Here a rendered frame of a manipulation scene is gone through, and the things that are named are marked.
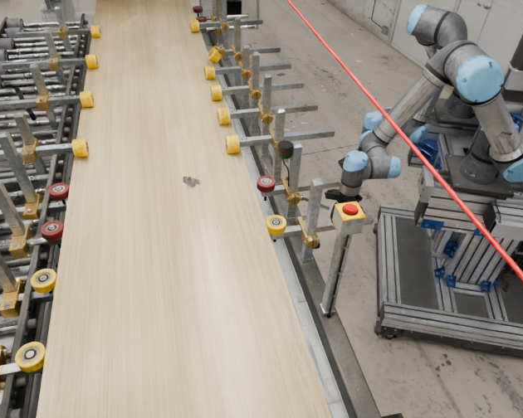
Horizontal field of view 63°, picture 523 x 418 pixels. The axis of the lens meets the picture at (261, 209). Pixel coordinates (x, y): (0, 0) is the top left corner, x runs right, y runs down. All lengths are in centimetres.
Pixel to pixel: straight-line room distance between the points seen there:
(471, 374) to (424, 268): 58
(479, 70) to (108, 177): 144
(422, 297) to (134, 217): 154
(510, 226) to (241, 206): 102
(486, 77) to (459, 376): 161
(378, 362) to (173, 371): 136
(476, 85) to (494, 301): 146
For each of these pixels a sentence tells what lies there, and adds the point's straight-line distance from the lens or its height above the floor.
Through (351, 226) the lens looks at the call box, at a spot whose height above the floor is 119.
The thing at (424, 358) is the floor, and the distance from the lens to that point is 250.
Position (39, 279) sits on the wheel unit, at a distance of 162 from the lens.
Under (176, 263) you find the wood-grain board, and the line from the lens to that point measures 153.
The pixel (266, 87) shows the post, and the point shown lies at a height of 111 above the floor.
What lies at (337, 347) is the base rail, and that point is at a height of 70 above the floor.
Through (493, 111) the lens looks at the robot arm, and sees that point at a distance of 149.
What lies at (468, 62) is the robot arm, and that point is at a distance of 138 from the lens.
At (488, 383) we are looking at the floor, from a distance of 257.
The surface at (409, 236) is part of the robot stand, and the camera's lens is 273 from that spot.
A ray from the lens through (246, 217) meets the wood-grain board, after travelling 167.
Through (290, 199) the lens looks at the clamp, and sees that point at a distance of 182.
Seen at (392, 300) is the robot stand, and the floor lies 23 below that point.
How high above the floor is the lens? 206
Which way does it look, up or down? 43 degrees down
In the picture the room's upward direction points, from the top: 2 degrees clockwise
